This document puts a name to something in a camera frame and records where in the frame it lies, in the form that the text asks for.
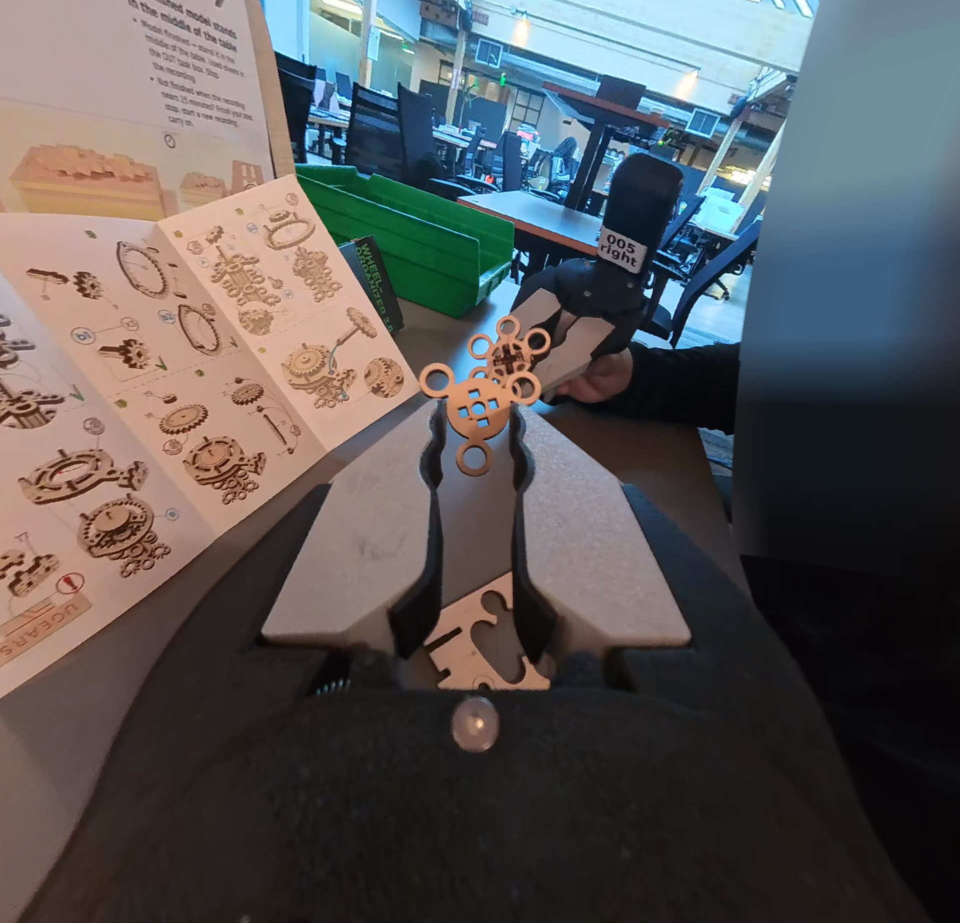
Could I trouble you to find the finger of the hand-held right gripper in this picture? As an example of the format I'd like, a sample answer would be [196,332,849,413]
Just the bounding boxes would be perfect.
[540,315,630,405]
[511,289,575,339]

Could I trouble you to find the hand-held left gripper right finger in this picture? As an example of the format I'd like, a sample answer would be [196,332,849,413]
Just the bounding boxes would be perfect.
[510,404,693,663]

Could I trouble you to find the brown standing desk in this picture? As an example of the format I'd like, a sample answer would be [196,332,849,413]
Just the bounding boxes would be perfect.
[541,79,670,212]

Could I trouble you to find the person's right hand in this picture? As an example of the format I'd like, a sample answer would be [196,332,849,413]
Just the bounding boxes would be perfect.
[558,349,637,407]

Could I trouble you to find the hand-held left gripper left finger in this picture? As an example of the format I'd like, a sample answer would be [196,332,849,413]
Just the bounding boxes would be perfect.
[261,400,447,660]

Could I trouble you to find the black office chair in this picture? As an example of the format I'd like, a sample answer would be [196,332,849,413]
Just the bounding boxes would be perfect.
[645,218,762,347]
[273,51,318,165]
[346,81,406,178]
[397,83,453,182]

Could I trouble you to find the person's dark clothing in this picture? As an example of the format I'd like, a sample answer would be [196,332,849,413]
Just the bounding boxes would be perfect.
[738,551,960,923]

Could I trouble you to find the person's right forearm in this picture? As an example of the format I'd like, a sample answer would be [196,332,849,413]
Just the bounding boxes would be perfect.
[626,341,744,437]

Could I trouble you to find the green plastic bin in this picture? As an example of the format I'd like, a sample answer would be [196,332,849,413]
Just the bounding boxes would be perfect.
[294,161,516,317]

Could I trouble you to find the brown office table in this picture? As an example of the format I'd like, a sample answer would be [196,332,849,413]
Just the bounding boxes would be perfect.
[457,188,624,264]

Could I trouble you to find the standing printed instruction card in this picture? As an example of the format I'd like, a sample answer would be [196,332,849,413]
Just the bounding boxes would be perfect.
[0,0,297,223]

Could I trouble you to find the small three-ring wooden part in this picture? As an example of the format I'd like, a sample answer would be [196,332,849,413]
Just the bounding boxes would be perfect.
[418,362,543,479]

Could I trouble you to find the black model kit box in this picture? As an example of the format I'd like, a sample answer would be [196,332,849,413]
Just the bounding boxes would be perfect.
[337,236,406,339]

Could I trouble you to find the wooden axle assembly with rings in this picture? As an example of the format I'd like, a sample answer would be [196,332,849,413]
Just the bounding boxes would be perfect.
[466,317,552,384]

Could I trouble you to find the laser-cut wooden parts sheet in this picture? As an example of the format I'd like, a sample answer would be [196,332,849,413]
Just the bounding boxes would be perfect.
[423,572,552,692]

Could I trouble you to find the folded paper instruction sheet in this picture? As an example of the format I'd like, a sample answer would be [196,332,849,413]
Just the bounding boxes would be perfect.
[0,173,421,699]

